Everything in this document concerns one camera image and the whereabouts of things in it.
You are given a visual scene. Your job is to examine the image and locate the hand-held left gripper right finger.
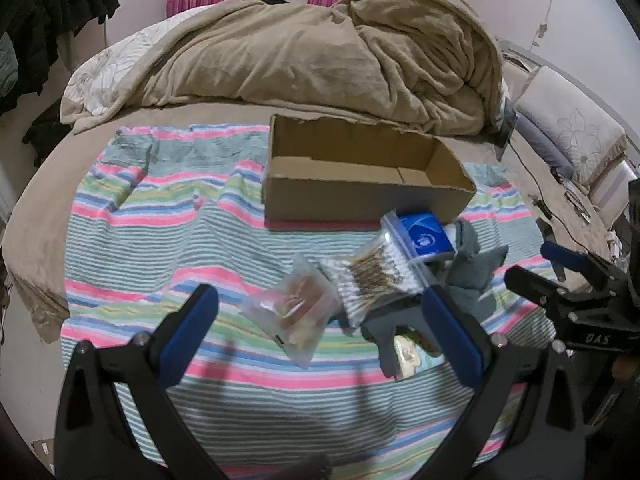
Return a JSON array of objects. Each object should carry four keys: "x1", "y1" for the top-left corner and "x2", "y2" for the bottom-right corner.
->
[{"x1": 422, "y1": 284, "x2": 586, "y2": 480}]

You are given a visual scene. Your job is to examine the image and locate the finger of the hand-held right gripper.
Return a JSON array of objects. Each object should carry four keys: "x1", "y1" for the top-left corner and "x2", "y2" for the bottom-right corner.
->
[
  {"x1": 541, "y1": 241, "x2": 626, "y2": 287},
  {"x1": 504, "y1": 265, "x2": 577, "y2": 322}
]

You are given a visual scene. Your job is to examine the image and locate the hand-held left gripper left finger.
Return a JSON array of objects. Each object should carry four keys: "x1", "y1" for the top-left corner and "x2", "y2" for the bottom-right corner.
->
[{"x1": 54, "y1": 283, "x2": 226, "y2": 480}]

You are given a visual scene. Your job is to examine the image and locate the yellow printed tissue pack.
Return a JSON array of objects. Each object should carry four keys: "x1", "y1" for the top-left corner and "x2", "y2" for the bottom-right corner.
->
[{"x1": 392, "y1": 332, "x2": 442, "y2": 379}]

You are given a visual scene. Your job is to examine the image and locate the bag of cotton swabs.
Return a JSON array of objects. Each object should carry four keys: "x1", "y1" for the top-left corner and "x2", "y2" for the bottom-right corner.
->
[{"x1": 320, "y1": 212, "x2": 436, "y2": 333}]

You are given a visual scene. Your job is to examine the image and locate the blue tissue pack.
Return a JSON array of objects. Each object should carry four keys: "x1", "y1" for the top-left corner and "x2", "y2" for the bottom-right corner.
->
[{"x1": 395, "y1": 211, "x2": 458, "y2": 261}]

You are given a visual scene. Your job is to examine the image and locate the clear snack packet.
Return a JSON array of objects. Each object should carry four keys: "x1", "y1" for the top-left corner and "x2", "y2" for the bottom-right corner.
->
[{"x1": 240, "y1": 254, "x2": 341, "y2": 371}]

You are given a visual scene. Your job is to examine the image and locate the cardboard box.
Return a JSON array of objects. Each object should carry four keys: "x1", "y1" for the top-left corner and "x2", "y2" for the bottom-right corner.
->
[{"x1": 262, "y1": 114, "x2": 477, "y2": 231}]

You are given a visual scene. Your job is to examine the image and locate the striped colourful cloth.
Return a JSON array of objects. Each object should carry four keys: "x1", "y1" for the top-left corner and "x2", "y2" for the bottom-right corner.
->
[{"x1": 60, "y1": 124, "x2": 561, "y2": 480}]

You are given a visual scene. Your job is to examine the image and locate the grey-blue pillow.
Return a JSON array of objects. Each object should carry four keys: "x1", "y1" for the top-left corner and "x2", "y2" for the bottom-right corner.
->
[{"x1": 515, "y1": 110, "x2": 576, "y2": 171}]

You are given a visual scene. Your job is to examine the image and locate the white floral pillow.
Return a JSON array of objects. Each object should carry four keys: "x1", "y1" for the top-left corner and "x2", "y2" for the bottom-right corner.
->
[{"x1": 515, "y1": 66, "x2": 628, "y2": 192}]

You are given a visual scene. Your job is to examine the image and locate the black tablet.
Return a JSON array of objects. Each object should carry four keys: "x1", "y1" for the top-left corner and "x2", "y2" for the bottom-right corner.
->
[{"x1": 497, "y1": 97, "x2": 522, "y2": 162}]

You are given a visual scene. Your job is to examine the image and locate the beige round bed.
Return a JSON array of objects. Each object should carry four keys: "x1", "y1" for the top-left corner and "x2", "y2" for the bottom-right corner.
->
[{"x1": 0, "y1": 60, "x2": 626, "y2": 480}]

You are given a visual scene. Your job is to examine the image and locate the cardboard scrap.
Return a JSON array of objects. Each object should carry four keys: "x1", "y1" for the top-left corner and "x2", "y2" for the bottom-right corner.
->
[{"x1": 31, "y1": 439, "x2": 55, "y2": 474}]

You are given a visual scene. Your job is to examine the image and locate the black bag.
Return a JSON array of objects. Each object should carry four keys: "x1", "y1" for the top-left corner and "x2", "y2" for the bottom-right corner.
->
[{"x1": 22, "y1": 100, "x2": 72, "y2": 167}]

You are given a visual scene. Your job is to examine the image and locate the beige blanket with floral side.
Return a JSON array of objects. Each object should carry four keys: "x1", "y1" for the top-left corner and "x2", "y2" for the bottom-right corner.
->
[{"x1": 60, "y1": 0, "x2": 507, "y2": 137}]

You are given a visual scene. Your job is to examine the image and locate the hanging dark clothes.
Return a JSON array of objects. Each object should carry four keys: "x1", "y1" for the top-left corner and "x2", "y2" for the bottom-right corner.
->
[{"x1": 0, "y1": 0, "x2": 121, "y2": 116}]

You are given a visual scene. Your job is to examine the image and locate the black cable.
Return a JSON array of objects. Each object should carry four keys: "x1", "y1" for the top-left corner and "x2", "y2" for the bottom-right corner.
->
[{"x1": 510, "y1": 135, "x2": 601, "y2": 261}]

